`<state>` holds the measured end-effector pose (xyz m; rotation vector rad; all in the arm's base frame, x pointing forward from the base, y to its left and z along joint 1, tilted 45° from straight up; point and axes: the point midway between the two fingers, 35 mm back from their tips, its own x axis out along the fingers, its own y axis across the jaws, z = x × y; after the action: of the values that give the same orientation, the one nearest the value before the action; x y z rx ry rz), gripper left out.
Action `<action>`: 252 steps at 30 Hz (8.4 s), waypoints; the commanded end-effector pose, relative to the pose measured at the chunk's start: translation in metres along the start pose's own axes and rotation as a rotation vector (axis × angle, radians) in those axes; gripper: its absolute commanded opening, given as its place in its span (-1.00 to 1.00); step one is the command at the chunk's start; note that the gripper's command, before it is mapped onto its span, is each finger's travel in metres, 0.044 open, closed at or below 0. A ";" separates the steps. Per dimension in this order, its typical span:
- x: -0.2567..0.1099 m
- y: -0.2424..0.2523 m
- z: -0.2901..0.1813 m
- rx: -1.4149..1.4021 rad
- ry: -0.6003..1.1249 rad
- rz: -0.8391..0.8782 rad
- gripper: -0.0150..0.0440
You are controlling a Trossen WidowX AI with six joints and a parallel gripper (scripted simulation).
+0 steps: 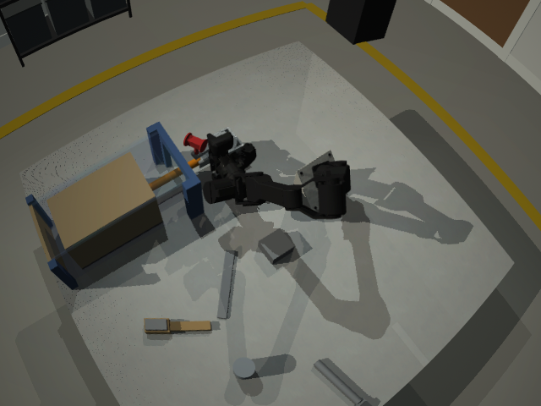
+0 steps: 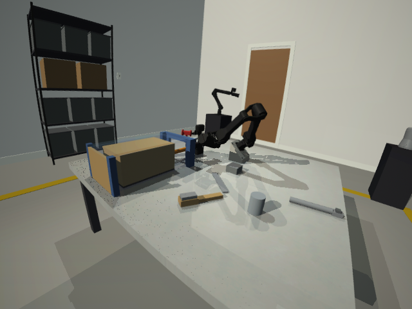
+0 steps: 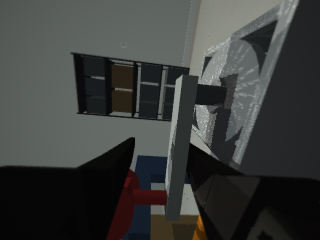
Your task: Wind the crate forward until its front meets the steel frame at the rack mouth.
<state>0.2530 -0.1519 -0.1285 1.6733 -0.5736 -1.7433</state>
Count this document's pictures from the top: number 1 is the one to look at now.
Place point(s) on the clear-panelled guard cubby with blue frame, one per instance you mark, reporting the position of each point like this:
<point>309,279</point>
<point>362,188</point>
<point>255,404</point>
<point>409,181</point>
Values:
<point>111,205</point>

